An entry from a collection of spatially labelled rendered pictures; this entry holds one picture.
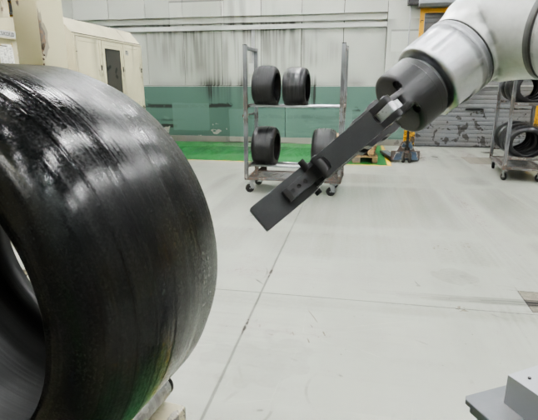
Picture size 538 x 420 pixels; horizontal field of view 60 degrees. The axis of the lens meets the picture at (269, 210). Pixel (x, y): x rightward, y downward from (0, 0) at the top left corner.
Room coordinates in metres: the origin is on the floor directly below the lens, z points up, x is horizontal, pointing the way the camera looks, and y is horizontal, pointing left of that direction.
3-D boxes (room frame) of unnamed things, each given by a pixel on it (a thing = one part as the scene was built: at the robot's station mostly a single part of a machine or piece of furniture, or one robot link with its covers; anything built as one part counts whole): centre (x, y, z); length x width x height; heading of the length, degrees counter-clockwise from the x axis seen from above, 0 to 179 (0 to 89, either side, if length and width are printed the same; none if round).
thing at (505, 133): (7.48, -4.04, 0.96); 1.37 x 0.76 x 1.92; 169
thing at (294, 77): (6.34, -0.35, 0.96); 1.33 x 0.64 x 1.92; 77
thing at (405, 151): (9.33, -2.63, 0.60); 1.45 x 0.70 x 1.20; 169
